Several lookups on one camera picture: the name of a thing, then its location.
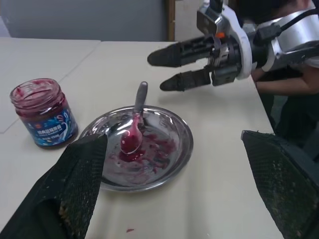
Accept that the glass jam jar blue label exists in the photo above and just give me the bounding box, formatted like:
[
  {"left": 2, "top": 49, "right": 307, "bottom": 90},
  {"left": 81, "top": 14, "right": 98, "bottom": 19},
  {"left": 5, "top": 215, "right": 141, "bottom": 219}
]
[{"left": 9, "top": 78, "right": 79, "bottom": 150}]

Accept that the round stainless steel plate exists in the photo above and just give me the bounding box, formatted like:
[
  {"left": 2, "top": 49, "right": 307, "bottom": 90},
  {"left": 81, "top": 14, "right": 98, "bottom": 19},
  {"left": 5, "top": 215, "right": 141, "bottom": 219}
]
[{"left": 78, "top": 105, "right": 194, "bottom": 193}]

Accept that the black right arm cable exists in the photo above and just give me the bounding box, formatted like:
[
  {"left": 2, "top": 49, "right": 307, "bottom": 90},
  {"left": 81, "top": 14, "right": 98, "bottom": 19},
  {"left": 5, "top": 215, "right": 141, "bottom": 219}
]
[{"left": 256, "top": 7, "right": 319, "bottom": 41}]

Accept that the wooden door frame post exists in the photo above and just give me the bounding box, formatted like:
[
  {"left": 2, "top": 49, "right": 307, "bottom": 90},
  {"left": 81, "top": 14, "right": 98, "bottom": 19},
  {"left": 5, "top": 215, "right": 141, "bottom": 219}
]
[{"left": 166, "top": 0, "right": 176, "bottom": 42}]

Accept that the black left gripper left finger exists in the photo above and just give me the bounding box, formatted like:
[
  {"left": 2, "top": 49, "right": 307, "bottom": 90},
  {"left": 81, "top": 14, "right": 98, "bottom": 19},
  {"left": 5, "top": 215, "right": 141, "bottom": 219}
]
[{"left": 0, "top": 135, "right": 108, "bottom": 239}]

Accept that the person in dark clothes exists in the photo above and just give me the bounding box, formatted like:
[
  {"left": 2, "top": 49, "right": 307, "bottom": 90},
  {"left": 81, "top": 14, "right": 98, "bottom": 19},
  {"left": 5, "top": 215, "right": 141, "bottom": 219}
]
[{"left": 235, "top": 0, "right": 319, "bottom": 162}]

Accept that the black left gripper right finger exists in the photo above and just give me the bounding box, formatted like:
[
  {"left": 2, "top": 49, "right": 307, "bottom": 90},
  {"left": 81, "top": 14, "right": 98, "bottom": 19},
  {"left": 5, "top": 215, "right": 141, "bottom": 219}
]
[{"left": 240, "top": 129, "right": 319, "bottom": 239}]

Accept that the metal spoon with jam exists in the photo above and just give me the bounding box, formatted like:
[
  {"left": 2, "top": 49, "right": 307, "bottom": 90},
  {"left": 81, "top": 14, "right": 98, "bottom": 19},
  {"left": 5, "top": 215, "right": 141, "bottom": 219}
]
[{"left": 120, "top": 81, "right": 150, "bottom": 155}]

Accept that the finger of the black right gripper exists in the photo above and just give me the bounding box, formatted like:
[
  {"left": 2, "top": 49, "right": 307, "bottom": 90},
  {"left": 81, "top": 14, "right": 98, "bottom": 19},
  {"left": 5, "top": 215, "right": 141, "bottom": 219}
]
[
  {"left": 147, "top": 34, "right": 216, "bottom": 68},
  {"left": 159, "top": 67, "right": 213, "bottom": 93}
]

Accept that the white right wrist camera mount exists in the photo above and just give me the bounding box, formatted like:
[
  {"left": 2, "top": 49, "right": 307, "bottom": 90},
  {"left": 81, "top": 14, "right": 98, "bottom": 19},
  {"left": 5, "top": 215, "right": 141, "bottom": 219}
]
[{"left": 196, "top": 0, "right": 253, "bottom": 81}]

